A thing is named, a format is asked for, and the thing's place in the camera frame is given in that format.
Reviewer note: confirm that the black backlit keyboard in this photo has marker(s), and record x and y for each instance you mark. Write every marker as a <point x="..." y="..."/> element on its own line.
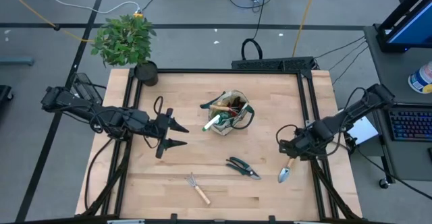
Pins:
<point x="410" y="125"/>

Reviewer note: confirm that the white green trigger spray bottle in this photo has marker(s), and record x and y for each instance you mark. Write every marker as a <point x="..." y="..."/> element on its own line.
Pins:
<point x="212" y="122"/>

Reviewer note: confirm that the grey side desk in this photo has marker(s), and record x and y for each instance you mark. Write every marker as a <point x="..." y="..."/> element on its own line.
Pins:
<point x="398" y="82"/>

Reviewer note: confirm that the red gardening gloves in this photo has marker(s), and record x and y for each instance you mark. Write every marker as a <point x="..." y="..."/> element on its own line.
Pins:
<point x="238" y="104"/>

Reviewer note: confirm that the white paper sheet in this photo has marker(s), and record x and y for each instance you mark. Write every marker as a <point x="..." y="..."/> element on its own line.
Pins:
<point x="362" y="131"/>

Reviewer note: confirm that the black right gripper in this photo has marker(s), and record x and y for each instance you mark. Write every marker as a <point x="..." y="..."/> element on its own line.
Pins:
<point x="293" y="148"/>

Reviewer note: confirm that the black aluminium table frame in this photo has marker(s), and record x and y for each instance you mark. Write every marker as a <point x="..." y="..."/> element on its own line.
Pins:
<point x="202" y="71"/>

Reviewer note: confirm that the black perforated power box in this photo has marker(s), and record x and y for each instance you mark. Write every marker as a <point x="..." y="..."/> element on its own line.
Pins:
<point x="270" y="63"/>

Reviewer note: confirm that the green leafy potted tree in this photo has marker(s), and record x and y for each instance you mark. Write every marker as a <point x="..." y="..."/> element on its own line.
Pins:
<point x="123" y="42"/>

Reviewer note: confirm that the grey floor bar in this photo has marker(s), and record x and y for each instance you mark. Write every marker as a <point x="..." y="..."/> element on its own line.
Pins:
<point x="17" y="61"/>

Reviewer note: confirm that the black caster wheel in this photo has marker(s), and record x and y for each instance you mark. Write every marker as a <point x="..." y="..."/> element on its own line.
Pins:
<point x="384" y="183"/>

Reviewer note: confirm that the white blue wipes canister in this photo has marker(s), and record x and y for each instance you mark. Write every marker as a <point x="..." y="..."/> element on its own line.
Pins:
<point x="422" y="79"/>

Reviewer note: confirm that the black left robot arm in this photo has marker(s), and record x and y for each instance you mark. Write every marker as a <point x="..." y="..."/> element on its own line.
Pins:
<point x="111" y="117"/>

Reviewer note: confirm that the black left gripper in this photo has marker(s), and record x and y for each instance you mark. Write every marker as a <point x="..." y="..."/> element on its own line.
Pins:
<point x="158" y="126"/>

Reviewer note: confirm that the black plant pot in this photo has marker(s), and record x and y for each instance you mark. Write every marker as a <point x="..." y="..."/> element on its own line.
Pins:
<point x="146" y="74"/>

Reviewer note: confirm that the black framed blue-screen monitor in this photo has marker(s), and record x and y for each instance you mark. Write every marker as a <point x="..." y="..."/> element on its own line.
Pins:
<point x="411" y="28"/>

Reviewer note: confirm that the cream canvas green-trimmed gardening bag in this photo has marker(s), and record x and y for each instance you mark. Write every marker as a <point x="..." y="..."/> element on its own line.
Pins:
<point x="226" y="126"/>

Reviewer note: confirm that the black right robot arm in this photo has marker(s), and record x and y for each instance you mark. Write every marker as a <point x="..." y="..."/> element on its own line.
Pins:
<point x="337" y="121"/>

